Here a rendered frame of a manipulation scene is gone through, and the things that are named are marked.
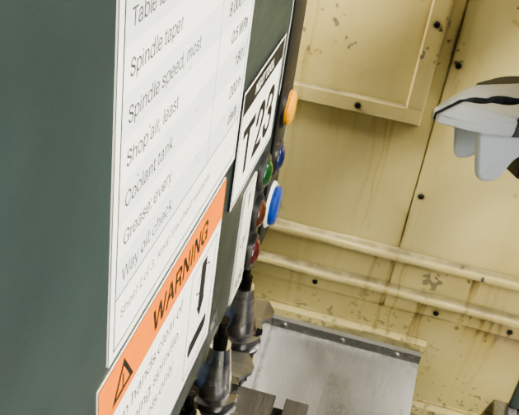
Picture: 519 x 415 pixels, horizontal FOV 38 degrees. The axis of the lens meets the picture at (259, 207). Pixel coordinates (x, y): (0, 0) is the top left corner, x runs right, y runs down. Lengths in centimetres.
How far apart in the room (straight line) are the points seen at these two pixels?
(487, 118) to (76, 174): 42
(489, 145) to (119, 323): 39
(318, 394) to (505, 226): 48
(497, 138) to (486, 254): 84
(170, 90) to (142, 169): 3
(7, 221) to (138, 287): 11
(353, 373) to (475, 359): 24
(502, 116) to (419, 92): 69
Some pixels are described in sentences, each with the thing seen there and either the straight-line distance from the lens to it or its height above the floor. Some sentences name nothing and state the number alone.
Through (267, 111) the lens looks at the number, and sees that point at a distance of 46.
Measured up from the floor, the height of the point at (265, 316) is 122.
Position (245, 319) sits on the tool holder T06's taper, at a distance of 95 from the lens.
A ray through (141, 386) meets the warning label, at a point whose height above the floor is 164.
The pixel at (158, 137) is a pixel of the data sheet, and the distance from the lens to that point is 25.
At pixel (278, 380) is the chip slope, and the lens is 152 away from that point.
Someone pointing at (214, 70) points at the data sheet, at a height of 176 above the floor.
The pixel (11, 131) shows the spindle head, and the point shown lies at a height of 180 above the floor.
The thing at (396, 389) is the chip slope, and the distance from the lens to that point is 154.
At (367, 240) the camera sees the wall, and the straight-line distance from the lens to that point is 141.
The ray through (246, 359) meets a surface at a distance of 96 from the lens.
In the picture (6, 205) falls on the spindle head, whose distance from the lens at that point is 17.
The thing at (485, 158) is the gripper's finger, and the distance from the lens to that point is 59.
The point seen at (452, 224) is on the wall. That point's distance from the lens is 138.
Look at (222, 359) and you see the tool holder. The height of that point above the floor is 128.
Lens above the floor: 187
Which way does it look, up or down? 32 degrees down
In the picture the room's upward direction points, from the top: 9 degrees clockwise
